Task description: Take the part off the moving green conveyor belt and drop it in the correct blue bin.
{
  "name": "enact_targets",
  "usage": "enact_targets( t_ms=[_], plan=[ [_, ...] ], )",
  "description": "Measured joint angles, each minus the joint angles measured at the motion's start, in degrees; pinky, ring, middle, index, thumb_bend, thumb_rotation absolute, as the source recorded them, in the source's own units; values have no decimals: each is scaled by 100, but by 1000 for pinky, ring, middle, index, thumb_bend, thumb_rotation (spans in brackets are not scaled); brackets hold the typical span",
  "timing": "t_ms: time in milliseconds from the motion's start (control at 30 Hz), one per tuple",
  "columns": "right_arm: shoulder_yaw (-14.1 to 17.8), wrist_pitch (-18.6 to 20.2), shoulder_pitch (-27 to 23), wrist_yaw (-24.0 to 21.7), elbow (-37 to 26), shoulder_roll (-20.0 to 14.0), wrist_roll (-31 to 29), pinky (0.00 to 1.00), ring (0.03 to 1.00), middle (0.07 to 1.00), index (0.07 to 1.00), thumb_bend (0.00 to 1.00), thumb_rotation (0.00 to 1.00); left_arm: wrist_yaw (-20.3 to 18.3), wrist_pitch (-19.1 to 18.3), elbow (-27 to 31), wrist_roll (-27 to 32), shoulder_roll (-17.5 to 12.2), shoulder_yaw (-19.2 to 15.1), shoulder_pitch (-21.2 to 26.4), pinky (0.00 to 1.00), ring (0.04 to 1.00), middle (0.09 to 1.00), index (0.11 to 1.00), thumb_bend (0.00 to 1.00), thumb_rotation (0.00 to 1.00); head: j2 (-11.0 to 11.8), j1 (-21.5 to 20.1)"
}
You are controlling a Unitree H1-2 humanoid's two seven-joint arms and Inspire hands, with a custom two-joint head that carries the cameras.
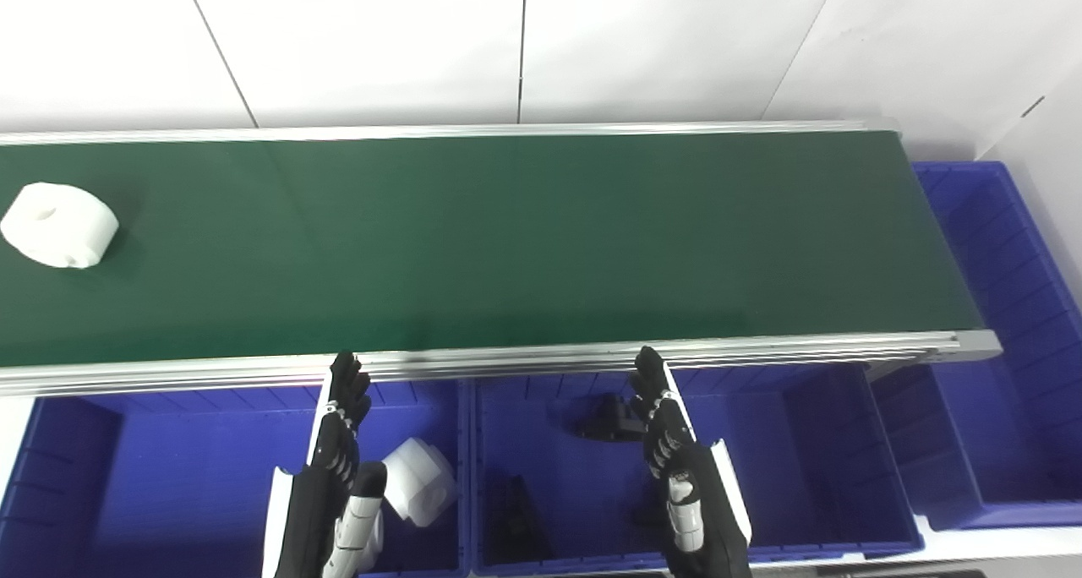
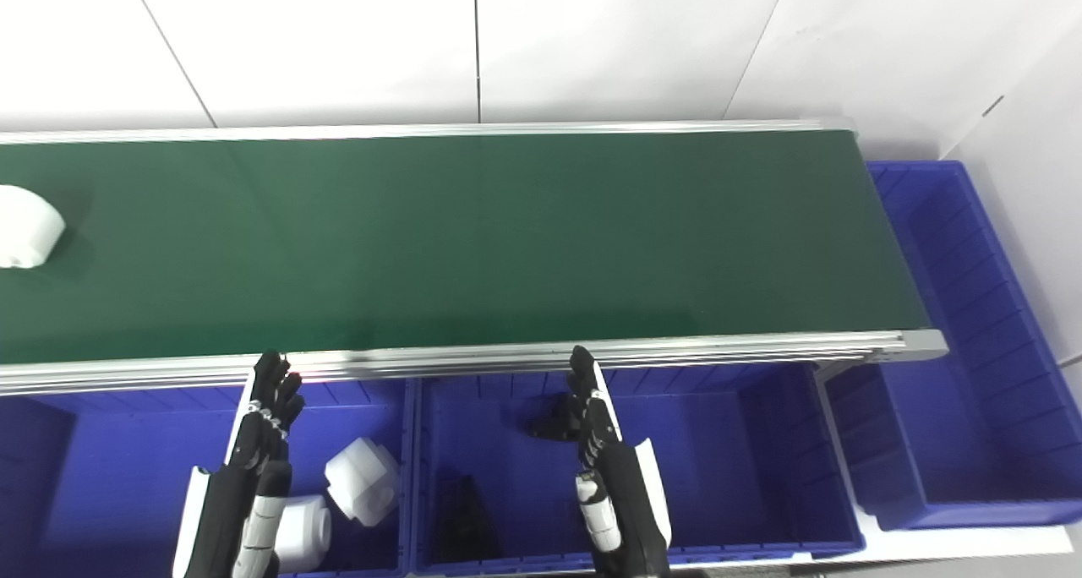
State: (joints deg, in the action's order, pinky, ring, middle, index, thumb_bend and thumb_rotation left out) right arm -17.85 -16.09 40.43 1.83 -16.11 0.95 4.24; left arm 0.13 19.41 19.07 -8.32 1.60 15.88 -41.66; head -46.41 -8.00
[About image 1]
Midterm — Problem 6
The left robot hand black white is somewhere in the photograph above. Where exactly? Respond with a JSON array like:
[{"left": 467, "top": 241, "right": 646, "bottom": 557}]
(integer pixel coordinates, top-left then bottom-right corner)
[{"left": 262, "top": 352, "right": 390, "bottom": 578}]

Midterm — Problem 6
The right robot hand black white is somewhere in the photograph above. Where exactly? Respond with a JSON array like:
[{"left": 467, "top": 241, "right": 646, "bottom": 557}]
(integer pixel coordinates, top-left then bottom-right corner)
[{"left": 628, "top": 346, "right": 753, "bottom": 578}]

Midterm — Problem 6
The white cylindrical plastic part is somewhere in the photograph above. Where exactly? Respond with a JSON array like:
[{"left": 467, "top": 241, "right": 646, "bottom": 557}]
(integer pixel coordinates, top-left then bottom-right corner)
[{"left": 0, "top": 182, "right": 120, "bottom": 270}]

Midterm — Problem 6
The black plastic part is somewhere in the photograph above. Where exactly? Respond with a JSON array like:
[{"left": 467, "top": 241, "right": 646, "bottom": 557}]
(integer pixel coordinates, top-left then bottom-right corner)
[
  {"left": 577, "top": 394, "right": 648, "bottom": 444},
  {"left": 488, "top": 477, "right": 555, "bottom": 564}
]

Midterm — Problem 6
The green conveyor belt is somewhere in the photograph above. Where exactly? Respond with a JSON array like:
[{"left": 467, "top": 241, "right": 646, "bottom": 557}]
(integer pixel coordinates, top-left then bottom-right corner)
[
  {"left": 0, "top": 120, "right": 1003, "bottom": 397},
  {"left": 0, "top": 130, "right": 986, "bottom": 368}
]

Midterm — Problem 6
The large blue plastic bin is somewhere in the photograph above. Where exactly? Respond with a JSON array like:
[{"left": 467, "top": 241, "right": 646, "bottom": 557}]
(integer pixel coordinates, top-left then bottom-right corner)
[{"left": 871, "top": 161, "right": 1082, "bottom": 531}]

